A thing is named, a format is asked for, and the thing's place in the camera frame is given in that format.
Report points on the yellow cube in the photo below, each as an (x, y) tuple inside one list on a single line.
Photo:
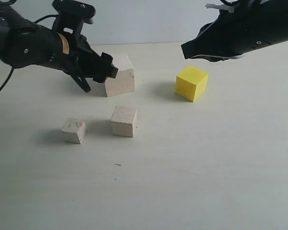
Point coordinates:
[(191, 83)]

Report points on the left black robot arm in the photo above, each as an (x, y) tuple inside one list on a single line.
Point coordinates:
[(17, 37)]

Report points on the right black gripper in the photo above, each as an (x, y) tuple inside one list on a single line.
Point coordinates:
[(247, 29)]

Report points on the small pale wooden cube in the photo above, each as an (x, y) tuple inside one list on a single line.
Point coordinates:
[(74, 130)]

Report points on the medium striped wooden cube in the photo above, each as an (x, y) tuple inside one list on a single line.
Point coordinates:
[(124, 121)]

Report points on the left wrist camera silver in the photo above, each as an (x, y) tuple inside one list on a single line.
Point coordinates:
[(72, 15)]

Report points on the large pale wooden cube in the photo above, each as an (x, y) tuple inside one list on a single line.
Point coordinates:
[(125, 78)]

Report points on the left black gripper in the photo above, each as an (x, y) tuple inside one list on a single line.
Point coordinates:
[(72, 55)]

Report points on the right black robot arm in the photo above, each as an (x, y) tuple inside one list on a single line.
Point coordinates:
[(231, 7)]

